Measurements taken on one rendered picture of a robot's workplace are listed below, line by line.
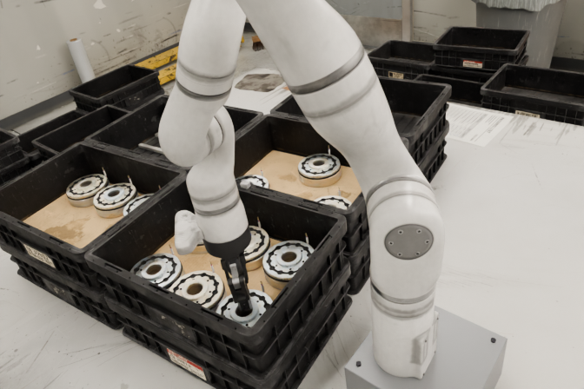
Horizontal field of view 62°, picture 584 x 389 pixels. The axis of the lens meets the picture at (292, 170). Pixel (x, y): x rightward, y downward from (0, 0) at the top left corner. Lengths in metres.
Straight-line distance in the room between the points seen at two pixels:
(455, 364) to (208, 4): 0.64
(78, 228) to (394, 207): 0.83
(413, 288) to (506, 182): 0.77
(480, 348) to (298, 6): 0.62
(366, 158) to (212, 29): 0.24
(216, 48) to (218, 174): 0.20
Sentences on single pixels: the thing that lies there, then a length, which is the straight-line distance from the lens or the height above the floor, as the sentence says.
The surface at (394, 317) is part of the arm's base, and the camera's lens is 0.72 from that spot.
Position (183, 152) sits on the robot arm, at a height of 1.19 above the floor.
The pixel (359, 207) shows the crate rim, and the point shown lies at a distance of 0.92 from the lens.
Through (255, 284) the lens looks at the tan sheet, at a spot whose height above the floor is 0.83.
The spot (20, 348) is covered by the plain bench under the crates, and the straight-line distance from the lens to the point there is 1.23.
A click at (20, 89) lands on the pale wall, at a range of 4.33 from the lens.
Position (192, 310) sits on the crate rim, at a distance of 0.79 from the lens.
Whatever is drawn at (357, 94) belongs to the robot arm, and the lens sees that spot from 0.51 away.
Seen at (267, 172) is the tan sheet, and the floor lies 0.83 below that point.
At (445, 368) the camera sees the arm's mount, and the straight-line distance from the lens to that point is 0.85.
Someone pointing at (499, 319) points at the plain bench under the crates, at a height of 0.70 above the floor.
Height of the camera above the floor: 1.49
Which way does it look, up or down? 33 degrees down
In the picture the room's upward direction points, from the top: 9 degrees counter-clockwise
